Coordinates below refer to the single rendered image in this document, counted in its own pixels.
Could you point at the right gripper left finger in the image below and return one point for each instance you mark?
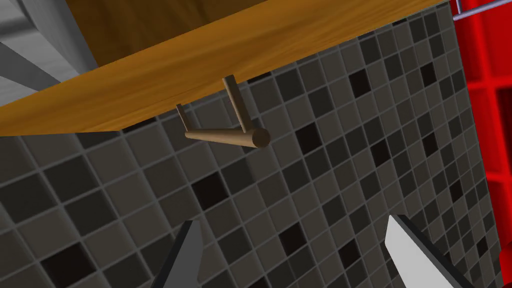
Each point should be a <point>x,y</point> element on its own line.
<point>188,260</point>

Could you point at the orange wooden cupboard door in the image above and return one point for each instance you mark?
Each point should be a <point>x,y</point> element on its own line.
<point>224,52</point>

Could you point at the red shelf unit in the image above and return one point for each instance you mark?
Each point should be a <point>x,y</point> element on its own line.
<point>486,100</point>

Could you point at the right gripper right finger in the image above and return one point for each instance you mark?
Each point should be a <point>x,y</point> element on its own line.
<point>416,260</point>

